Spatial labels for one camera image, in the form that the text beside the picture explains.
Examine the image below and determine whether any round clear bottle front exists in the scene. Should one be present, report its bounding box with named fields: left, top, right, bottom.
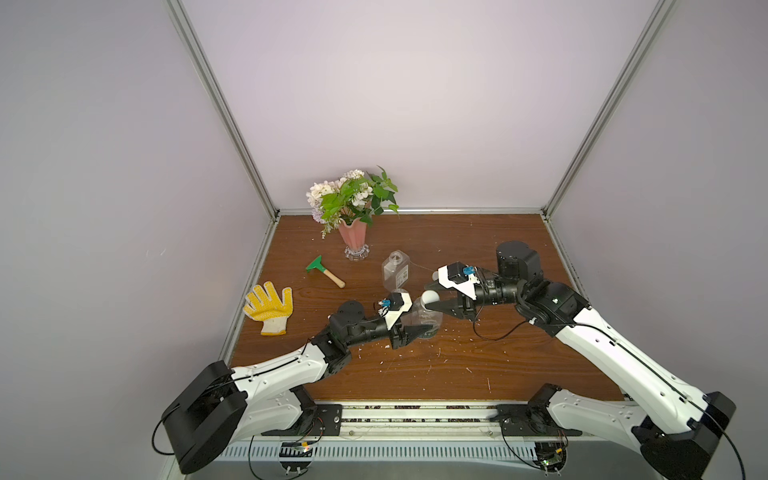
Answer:
left=402, top=301, right=443, bottom=328

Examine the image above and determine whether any pink vase with flowers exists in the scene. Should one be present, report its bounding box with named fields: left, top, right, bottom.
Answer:
left=306, top=166, right=400, bottom=261

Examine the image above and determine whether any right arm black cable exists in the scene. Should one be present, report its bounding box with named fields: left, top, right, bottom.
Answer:
left=472, top=314, right=532, bottom=342

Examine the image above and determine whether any green scraper wooden handle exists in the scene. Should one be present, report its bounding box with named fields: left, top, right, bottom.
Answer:
left=306, top=255, right=346, bottom=289

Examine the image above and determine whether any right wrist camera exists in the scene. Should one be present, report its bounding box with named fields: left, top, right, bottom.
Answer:
left=437, top=262, right=480, bottom=300

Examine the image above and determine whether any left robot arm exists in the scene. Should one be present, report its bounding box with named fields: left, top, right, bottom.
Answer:
left=159, top=297, right=437, bottom=475

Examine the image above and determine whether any yellow work glove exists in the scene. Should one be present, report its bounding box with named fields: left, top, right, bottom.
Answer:
left=242, top=281, right=293, bottom=336

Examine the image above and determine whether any square clear bottle with label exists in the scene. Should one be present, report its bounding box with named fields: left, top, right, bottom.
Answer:
left=382, top=250, right=410, bottom=292

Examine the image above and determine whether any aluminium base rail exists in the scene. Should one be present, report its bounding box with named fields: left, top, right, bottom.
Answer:
left=179, top=400, right=625, bottom=463

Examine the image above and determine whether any white cap small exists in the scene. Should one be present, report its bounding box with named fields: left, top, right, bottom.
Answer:
left=420, top=290, right=440, bottom=307

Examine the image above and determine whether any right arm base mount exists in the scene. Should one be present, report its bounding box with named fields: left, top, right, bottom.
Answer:
left=490, top=404, right=583, bottom=437

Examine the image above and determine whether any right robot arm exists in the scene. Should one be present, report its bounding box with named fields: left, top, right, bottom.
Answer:
left=424, top=241, right=736, bottom=479

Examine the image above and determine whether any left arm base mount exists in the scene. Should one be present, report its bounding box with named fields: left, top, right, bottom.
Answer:
left=261, top=404, right=343, bottom=437

